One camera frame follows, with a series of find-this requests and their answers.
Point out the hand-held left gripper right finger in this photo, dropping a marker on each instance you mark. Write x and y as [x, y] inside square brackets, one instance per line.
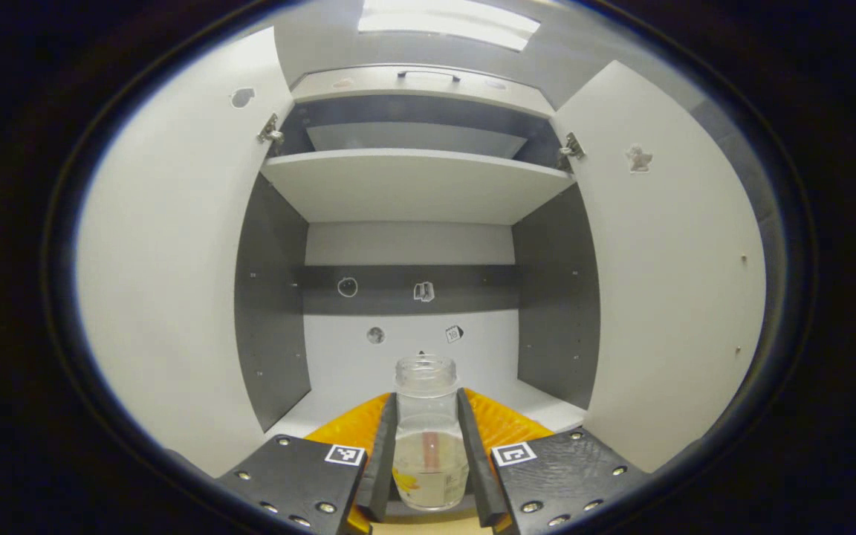
[476, 461]

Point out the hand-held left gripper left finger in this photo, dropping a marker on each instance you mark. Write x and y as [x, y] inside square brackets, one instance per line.
[380, 461]

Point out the clear glass bottle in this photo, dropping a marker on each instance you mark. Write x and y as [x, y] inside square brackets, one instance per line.
[428, 401]

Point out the grey white cabinet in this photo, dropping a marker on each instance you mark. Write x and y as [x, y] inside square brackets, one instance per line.
[272, 297]

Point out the white cabinet door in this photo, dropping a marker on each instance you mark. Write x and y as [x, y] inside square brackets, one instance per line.
[168, 260]
[673, 297]

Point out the metal door hinge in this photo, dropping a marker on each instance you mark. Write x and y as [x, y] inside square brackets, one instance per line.
[272, 134]
[571, 148]

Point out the large ceiling light panel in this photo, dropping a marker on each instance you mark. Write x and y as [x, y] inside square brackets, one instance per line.
[446, 22]

